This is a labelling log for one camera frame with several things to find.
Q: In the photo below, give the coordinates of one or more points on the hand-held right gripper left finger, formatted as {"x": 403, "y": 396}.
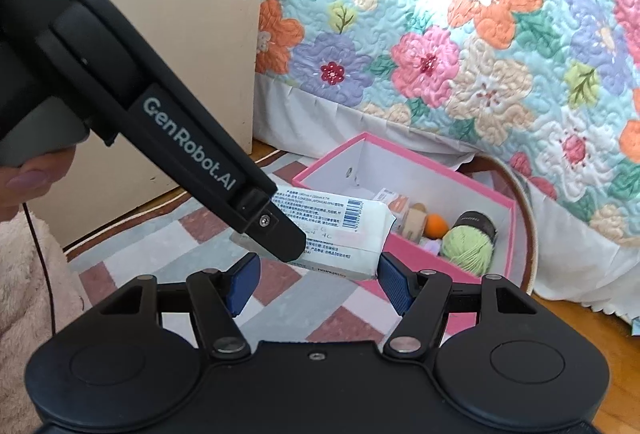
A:
{"x": 245, "y": 283}

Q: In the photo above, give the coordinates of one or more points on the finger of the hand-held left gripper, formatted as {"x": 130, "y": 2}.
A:
{"x": 277, "y": 234}

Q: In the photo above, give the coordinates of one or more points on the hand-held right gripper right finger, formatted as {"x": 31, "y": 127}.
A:
{"x": 395, "y": 285}

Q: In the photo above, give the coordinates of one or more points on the white tissue pack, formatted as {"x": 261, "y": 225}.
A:
{"x": 340, "y": 224}

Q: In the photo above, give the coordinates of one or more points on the orange makeup sponge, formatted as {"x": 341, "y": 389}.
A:
{"x": 436, "y": 225}

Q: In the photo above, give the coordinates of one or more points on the white box orange label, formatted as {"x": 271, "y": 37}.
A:
{"x": 392, "y": 200}

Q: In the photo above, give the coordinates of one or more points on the pink cardboard box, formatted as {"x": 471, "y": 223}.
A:
{"x": 400, "y": 164}

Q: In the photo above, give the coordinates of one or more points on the person's left forearm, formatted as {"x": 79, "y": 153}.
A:
{"x": 25, "y": 294}

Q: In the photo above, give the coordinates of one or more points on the person's left hand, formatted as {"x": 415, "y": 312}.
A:
{"x": 30, "y": 184}

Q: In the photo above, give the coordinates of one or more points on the green yarn ball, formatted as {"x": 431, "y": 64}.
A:
{"x": 467, "y": 246}

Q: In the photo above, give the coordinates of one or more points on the checkered oval rug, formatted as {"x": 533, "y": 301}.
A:
{"x": 165, "y": 244}

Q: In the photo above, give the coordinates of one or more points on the brown cardboard panel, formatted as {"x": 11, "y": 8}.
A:
{"x": 200, "y": 64}

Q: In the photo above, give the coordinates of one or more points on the floral quilt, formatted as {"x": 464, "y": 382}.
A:
{"x": 450, "y": 39}

